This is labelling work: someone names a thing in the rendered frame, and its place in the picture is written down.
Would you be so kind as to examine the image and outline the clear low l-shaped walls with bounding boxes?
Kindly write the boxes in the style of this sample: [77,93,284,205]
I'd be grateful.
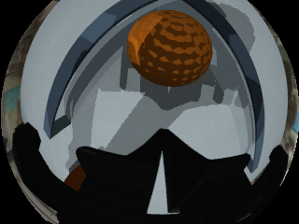
[51,0,255,171]

